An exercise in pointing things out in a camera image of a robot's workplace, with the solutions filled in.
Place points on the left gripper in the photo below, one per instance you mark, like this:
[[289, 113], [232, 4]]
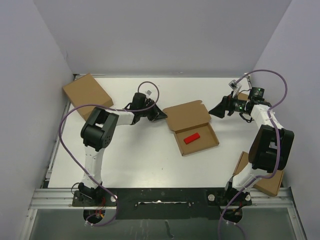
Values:
[[157, 114]]

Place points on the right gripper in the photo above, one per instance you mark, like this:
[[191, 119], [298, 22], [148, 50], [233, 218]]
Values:
[[227, 102]]

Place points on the cardboard box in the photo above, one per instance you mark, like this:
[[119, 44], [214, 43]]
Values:
[[244, 176], [187, 119], [242, 96], [86, 90]]

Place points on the red rectangular block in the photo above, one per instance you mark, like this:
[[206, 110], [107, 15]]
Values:
[[191, 138]]

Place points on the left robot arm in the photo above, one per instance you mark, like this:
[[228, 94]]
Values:
[[97, 134]]

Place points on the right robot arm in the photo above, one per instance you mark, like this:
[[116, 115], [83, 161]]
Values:
[[270, 149]]

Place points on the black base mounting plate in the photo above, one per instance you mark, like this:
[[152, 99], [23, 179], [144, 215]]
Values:
[[162, 203]]

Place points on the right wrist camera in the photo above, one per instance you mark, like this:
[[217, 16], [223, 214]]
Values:
[[236, 87]]

